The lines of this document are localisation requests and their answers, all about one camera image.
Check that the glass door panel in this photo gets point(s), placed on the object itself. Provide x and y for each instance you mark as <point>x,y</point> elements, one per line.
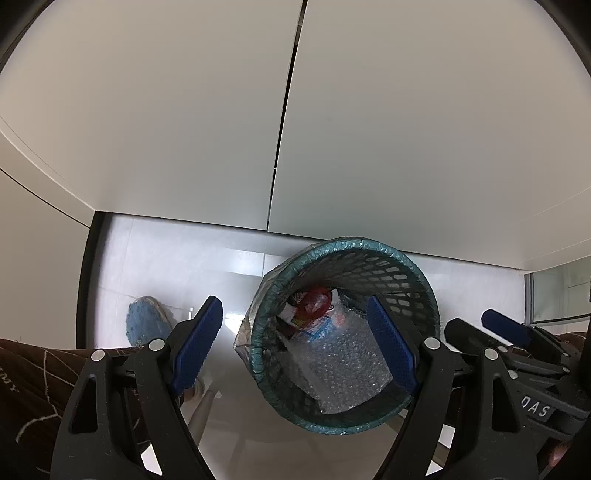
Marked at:
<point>558,295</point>

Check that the grey furniture leg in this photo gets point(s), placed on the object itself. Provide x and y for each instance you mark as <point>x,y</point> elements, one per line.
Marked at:
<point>203,415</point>

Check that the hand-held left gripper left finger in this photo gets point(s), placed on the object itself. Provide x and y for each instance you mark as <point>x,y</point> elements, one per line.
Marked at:
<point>198,341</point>

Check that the brown patterned pants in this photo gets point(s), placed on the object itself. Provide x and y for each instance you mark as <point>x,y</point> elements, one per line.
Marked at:
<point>32,392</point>

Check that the red and white wrapper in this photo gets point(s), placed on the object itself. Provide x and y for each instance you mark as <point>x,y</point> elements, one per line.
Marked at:
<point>316,300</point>

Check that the person's right hand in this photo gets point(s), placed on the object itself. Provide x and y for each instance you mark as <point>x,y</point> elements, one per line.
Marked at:
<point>559,456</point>

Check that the blue slipper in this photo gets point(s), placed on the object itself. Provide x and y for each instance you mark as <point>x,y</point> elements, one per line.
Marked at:
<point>145,321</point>

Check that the white cabinet door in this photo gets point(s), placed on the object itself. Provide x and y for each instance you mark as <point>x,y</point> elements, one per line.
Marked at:
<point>161,115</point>
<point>415,138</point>

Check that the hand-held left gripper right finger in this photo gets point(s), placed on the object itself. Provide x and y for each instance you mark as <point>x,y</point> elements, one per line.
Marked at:
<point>392,346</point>

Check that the white cabinet side panel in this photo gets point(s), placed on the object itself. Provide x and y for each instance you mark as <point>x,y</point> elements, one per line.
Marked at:
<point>37,258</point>

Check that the clear bubble wrap sheet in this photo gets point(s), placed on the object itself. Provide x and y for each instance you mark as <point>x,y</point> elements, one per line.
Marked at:
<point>341,364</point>

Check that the yellow white snack packet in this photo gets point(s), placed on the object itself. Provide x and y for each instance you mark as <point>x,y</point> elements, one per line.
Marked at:
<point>288,314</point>

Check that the teal mesh waste basket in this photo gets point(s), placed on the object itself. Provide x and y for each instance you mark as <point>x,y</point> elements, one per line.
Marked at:
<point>277,277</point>

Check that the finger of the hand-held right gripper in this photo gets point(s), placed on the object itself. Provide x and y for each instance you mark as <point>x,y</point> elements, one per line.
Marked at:
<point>464,341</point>
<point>505,325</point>

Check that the dark mesh trash bin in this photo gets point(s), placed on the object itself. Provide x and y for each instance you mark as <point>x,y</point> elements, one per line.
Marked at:
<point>406,286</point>

